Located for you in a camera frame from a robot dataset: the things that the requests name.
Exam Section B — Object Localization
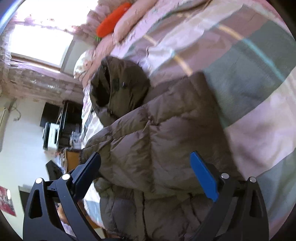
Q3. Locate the person's right hand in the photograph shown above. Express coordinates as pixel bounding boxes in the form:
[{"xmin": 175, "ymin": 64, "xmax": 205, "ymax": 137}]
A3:
[{"xmin": 57, "ymin": 203, "xmax": 69, "ymax": 225}]

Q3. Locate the pink lace curtain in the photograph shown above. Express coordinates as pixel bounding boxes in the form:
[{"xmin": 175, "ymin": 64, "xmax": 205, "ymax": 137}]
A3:
[{"xmin": 1, "ymin": 18, "xmax": 84, "ymax": 105}]

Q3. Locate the brown puffer jacket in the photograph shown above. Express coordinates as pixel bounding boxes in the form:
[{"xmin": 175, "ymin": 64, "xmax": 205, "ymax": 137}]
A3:
[{"xmin": 80, "ymin": 56, "xmax": 241, "ymax": 240}]

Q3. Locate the orange carrot plush toy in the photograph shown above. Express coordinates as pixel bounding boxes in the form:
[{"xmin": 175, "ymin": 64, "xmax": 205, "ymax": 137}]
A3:
[{"xmin": 93, "ymin": 1, "xmax": 132, "ymax": 43}]

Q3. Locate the pink pillow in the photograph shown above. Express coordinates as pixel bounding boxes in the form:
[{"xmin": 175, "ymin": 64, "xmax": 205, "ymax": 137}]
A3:
[{"xmin": 73, "ymin": 1, "xmax": 157, "ymax": 84}]

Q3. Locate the red wall poster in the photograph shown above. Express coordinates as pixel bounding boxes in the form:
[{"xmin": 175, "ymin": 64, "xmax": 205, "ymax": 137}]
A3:
[{"xmin": 0, "ymin": 186, "xmax": 16, "ymax": 216}]

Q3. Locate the dark cabinet with appliances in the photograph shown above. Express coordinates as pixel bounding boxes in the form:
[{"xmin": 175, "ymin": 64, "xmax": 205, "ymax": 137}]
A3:
[{"xmin": 40, "ymin": 100, "xmax": 82, "ymax": 152}]

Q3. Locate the plaid pink grey duvet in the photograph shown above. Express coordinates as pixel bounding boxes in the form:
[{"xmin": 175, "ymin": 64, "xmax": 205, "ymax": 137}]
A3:
[{"xmin": 112, "ymin": 1, "xmax": 295, "ymax": 236}]

